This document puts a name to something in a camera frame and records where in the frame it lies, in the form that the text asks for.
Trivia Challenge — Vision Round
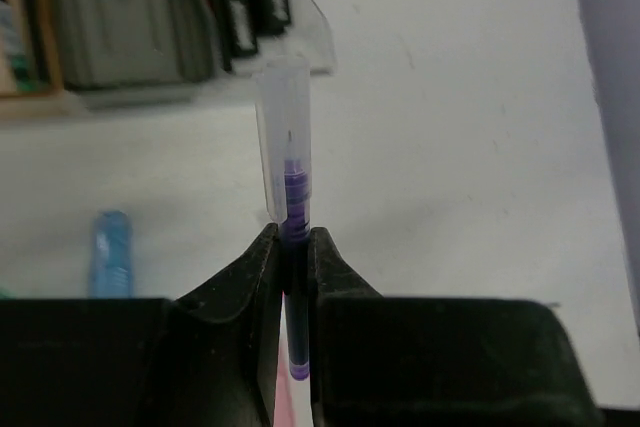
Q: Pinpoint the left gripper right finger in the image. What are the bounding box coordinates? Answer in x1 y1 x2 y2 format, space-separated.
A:
309 228 605 426

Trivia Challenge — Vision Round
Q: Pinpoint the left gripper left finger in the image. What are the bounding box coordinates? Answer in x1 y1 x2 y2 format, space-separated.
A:
1 224 281 426

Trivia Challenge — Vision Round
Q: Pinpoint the purple gel pen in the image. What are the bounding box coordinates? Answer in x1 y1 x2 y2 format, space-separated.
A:
255 56 312 381

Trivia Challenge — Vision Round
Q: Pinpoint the green cap black highlighter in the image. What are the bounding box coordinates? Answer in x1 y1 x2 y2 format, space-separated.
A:
224 0 258 58

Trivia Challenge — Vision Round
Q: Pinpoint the green gel pen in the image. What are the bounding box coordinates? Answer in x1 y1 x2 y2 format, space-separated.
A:
6 50 32 92

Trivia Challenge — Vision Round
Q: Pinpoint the pink correction tape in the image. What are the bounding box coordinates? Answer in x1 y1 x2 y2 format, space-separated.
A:
273 356 314 427

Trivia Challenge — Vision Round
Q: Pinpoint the blue correction tape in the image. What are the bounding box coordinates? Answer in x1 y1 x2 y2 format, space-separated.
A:
88 210 134 298

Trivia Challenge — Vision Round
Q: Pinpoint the amber transparent container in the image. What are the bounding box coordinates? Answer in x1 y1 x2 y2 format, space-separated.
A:
1 0 86 122

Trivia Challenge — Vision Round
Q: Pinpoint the clear transparent container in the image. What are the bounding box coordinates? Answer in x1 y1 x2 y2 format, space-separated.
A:
199 0 335 78

